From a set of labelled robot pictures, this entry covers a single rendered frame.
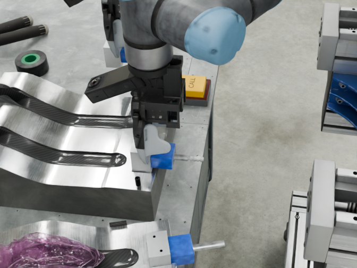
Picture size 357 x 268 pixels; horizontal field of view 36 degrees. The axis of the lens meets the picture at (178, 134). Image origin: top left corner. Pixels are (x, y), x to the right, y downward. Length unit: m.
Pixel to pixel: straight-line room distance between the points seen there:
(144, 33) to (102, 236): 0.37
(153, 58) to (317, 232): 0.35
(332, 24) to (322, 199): 0.49
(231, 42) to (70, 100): 0.55
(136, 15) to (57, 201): 0.44
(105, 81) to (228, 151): 1.44
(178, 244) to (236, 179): 1.28
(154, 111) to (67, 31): 0.73
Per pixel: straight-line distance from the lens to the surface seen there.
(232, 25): 0.72
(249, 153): 2.31
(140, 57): 0.83
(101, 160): 1.07
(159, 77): 0.88
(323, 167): 0.90
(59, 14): 1.69
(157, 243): 0.93
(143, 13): 0.78
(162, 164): 1.01
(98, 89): 0.92
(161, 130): 1.14
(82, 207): 1.08
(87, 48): 1.52
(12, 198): 1.12
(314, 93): 2.64
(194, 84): 1.29
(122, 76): 0.90
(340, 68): 1.24
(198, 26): 0.72
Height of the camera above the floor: 1.64
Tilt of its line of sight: 43 degrees down
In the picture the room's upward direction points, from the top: 3 degrees counter-clockwise
